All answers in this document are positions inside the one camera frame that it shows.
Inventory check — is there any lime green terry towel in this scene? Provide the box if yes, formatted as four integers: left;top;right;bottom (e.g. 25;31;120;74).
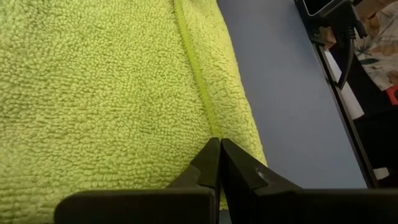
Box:
0;0;268;224

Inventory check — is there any red object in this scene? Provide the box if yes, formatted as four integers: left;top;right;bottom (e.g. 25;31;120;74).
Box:
386;85;398;106

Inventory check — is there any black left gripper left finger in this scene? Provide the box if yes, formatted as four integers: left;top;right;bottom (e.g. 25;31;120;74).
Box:
54;136;222;224

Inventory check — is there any blue table mat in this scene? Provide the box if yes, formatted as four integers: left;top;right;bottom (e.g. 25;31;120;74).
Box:
216;0;369;190

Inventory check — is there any floral patterned fabric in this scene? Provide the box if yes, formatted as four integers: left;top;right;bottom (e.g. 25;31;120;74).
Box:
354;1;398;91

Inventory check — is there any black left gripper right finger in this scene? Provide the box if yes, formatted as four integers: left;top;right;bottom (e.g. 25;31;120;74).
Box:
221;138;398;224

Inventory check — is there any black aluminium frame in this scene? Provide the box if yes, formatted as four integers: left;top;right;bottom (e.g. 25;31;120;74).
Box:
310;42;382;190

